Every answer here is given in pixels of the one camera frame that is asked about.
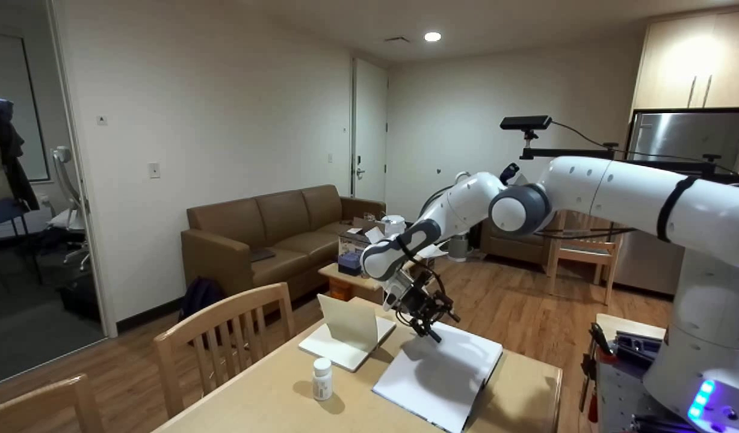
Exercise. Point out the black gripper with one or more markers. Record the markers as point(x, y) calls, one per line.
point(419, 299)

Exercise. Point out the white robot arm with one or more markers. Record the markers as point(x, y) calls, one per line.
point(696, 369)

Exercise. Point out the wooden coffee table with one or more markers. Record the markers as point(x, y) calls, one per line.
point(344, 280)

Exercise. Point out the box on coffee table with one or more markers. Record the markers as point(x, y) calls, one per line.
point(353, 244)

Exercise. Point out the white pill bottle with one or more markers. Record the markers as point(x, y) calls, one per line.
point(320, 377)

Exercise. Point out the wooden chair in background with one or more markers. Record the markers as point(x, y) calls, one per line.
point(590, 240)

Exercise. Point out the wooden side cart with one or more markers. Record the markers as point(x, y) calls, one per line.
point(614, 363)

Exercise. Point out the brown leather sofa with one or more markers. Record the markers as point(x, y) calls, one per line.
point(279, 237)

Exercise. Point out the dark blue backpack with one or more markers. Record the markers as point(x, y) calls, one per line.
point(200, 294)

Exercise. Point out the wooden dining chair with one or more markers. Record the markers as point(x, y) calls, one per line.
point(225, 338)

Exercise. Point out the white door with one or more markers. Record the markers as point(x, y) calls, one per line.
point(368, 131)

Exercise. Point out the ceiling light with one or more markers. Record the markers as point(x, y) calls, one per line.
point(432, 37)

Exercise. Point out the stainless steel refrigerator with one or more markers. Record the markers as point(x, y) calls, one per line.
point(687, 140)

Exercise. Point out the wooden chair near corner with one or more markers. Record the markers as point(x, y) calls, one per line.
point(74, 393)

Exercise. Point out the black camera on stand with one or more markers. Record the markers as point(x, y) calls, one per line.
point(525, 122)

